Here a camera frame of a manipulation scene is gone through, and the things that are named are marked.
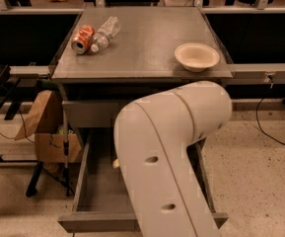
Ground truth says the brown cardboard box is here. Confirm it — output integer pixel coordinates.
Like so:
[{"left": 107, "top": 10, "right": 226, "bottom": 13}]
[{"left": 14, "top": 89, "right": 83, "bottom": 164}]

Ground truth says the closed grey top drawer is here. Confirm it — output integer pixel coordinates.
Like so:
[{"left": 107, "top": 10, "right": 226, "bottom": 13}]
[{"left": 62, "top": 100, "right": 128, "bottom": 128}]

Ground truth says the black table frame left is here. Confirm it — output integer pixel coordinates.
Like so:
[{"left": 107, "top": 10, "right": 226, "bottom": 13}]
[{"left": 0, "top": 65, "right": 33, "bottom": 115}]

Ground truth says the clear plastic water bottle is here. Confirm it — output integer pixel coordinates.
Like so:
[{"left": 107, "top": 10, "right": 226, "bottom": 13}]
[{"left": 91, "top": 16, "right": 121, "bottom": 53}]

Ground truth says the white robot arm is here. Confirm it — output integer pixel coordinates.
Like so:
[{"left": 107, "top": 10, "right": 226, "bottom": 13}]
[{"left": 113, "top": 81, "right": 232, "bottom": 237}]

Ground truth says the brown chip bag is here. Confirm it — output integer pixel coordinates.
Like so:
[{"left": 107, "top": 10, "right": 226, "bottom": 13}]
[{"left": 112, "top": 159, "right": 119, "bottom": 169}]

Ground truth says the open grey middle drawer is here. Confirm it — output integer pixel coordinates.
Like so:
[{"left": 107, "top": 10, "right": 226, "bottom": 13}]
[{"left": 57, "top": 125, "right": 229, "bottom": 234}]

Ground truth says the black tripod stand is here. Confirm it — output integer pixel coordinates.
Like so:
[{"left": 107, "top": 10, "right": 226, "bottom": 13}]
[{"left": 26, "top": 114, "right": 74, "bottom": 198}]

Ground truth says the black floor cable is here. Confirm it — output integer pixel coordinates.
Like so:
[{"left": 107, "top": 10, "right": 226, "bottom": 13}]
[{"left": 255, "top": 97, "right": 285, "bottom": 149}]

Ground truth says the grey wooden drawer cabinet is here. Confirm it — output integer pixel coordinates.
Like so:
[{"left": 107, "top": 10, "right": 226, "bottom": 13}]
[{"left": 52, "top": 7, "right": 233, "bottom": 144}]

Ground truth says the orange soda can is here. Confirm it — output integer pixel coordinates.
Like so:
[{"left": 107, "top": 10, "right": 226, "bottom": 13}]
[{"left": 71, "top": 25, "right": 95, "bottom": 54}]

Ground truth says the white paper bowl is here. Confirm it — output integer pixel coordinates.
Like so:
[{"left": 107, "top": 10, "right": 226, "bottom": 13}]
[{"left": 175, "top": 42, "right": 221, "bottom": 72}]

